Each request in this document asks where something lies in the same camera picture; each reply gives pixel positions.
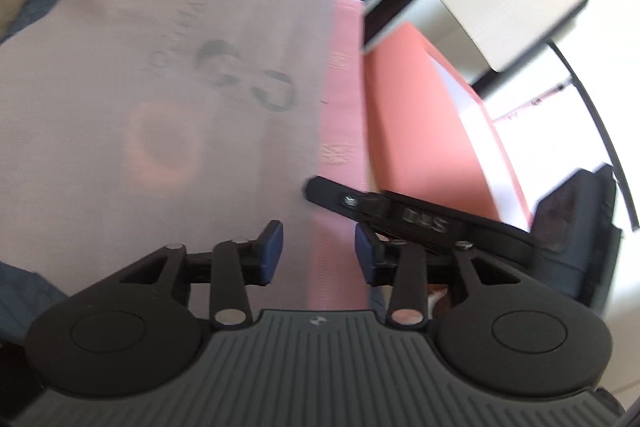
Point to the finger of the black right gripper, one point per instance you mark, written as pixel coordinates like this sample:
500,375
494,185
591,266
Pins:
346,201

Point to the pink printed cloth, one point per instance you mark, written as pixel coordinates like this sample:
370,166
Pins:
335,281

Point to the salmon pink mat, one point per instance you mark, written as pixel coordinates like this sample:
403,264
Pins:
430,136

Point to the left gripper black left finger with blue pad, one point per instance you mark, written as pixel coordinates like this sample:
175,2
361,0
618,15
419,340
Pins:
157,288

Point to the white translucent printed bag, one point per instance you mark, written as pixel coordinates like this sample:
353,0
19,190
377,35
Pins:
127,125

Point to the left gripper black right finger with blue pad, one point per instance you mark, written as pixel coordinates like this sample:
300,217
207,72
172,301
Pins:
410,257

